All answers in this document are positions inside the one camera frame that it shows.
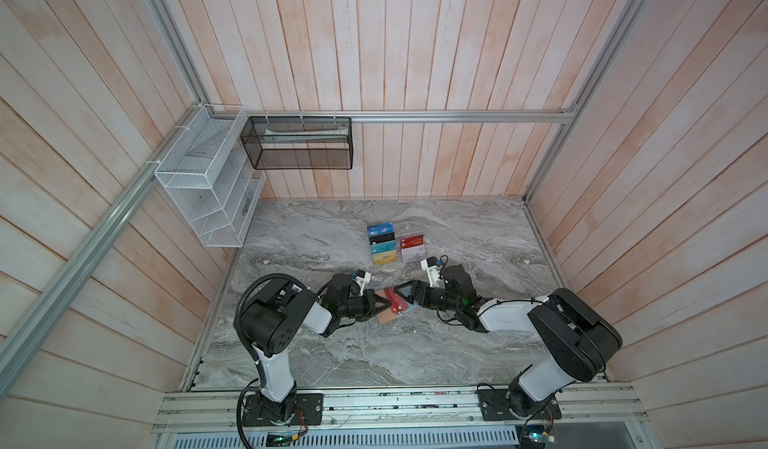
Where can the red card on stand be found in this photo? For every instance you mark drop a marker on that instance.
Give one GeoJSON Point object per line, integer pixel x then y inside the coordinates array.
{"type": "Point", "coordinates": [412, 241]}

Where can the yellow VIP card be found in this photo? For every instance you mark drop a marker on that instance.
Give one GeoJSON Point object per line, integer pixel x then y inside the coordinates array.
{"type": "Point", "coordinates": [385, 257]}

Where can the teal VIP card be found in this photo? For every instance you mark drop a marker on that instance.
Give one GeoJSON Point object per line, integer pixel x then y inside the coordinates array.
{"type": "Point", "coordinates": [384, 247]}

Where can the aluminium front rail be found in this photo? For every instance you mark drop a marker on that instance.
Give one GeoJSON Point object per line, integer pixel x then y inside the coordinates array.
{"type": "Point", "coordinates": [408, 407]}

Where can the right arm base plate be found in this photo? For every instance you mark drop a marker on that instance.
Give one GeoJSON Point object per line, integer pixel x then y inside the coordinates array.
{"type": "Point", "coordinates": [494, 406]}

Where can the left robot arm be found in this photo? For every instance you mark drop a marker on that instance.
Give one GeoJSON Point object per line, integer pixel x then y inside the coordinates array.
{"type": "Point", "coordinates": [276, 306]}

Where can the black mesh basket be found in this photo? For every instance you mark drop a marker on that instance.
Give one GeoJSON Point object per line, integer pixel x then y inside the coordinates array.
{"type": "Point", "coordinates": [299, 142]}

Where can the white wire mesh shelf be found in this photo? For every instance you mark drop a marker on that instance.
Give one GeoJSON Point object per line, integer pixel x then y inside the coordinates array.
{"type": "Point", "coordinates": [208, 175]}

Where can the white pink card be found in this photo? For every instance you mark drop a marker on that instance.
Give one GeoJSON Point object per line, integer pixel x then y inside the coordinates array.
{"type": "Point", "coordinates": [413, 254]}

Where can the black card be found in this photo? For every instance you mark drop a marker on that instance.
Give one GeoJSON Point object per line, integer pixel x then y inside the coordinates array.
{"type": "Point", "coordinates": [382, 238]}

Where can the horizontal aluminium wall rail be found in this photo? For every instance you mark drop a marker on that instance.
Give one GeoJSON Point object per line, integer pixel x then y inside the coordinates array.
{"type": "Point", "coordinates": [405, 116]}

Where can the blue card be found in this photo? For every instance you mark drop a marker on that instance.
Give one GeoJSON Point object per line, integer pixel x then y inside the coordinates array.
{"type": "Point", "coordinates": [380, 229]}

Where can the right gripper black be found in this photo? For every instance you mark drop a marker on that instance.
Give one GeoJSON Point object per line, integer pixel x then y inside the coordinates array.
{"type": "Point", "coordinates": [413, 291]}

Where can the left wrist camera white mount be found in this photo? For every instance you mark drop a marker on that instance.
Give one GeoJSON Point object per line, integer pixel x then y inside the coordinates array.
{"type": "Point", "coordinates": [361, 278]}

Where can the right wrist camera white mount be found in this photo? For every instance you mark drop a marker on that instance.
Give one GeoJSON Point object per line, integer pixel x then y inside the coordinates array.
{"type": "Point", "coordinates": [434, 267]}

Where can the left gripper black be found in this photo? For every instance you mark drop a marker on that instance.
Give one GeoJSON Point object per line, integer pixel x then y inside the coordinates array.
{"type": "Point", "coordinates": [370, 308]}

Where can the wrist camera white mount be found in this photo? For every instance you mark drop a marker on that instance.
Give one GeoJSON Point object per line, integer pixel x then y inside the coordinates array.
{"type": "Point", "coordinates": [434, 267]}
{"type": "Point", "coordinates": [361, 278]}

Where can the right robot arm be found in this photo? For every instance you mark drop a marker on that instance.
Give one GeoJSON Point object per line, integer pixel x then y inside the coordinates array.
{"type": "Point", "coordinates": [579, 341]}

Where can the left aluminium wall rail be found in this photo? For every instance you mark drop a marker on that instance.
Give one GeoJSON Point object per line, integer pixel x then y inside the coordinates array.
{"type": "Point", "coordinates": [33, 329]}

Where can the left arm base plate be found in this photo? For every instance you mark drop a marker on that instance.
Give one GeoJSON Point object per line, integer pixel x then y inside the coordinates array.
{"type": "Point", "coordinates": [257, 410]}

